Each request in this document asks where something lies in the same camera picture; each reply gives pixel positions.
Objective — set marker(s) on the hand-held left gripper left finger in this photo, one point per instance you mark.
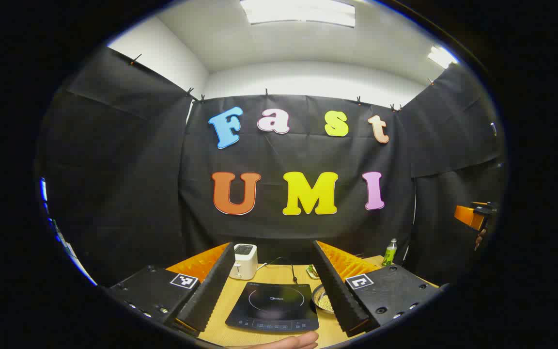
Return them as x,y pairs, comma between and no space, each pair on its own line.
211,291

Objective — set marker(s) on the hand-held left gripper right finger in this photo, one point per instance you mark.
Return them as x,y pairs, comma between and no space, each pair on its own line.
337,291

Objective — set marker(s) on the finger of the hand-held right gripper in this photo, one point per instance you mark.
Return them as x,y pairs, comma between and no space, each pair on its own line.
468,216

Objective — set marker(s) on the stainless steel pot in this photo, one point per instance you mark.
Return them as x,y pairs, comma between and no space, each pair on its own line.
320,296

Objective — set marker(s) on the black induction cooktop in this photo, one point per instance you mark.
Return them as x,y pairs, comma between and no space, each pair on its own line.
269,315

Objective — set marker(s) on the pile of soybeans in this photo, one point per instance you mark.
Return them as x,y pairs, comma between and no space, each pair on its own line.
326,303

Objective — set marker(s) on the sandwich on small plate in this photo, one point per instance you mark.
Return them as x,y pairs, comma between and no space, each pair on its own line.
313,272

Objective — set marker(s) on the white toaster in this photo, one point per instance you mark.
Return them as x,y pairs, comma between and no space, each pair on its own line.
245,264

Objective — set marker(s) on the green label drink bottle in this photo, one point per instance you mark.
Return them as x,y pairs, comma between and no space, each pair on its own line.
389,254

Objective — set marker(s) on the ceiling light panel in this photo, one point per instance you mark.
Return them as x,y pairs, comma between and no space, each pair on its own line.
441,56

